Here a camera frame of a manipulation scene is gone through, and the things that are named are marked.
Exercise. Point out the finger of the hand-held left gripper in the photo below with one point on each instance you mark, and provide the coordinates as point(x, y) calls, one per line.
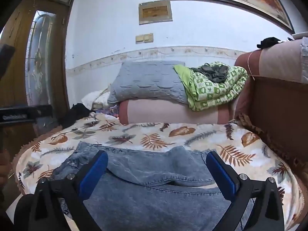
point(6, 55)

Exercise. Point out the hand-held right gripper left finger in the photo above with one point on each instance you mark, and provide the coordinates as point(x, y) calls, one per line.
point(92, 175)

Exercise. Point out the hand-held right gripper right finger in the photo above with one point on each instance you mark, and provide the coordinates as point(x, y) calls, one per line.
point(222, 178)

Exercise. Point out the grey-blue denim pants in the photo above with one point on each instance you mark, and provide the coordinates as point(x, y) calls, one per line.
point(154, 168)

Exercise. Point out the wooden door with glass panel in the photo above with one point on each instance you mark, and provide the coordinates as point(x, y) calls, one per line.
point(16, 53)

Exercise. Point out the leaf-print blanket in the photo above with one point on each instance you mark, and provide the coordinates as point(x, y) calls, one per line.
point(207, 146)

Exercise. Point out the large black cloth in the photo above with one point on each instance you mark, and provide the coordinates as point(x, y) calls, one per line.
point(75, 113)

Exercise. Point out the colourful packet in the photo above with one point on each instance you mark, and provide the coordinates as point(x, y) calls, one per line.
point(112, 109)

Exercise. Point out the cream pillow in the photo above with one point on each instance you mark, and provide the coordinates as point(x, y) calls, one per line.
point(92, 98)

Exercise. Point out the person's black-clothed knee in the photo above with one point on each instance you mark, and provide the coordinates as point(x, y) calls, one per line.
point(24, 211)

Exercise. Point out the green patterned quilt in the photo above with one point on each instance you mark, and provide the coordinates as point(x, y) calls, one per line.
point(211, 93)

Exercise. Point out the pink and brown sofa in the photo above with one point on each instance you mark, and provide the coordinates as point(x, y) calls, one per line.
point(276, 105)

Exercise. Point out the dark olive garment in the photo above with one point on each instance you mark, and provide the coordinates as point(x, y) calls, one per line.
point(214, 73)

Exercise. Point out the grey quilted pillow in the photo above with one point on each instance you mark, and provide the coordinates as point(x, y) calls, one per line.
point(144, 81)

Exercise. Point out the small black cloth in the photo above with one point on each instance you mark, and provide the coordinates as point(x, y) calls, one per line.
point(268, 42)

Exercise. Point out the white crinkled cloth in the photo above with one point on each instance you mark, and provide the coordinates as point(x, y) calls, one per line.
point(304, 53)

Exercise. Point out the white dish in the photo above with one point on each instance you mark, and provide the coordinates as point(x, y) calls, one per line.
point(302, 35)

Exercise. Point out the beige light switch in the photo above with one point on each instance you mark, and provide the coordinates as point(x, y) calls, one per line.
point(144, 38)

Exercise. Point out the beige wall panel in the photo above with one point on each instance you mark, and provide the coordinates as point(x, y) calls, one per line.
point(155, 12)

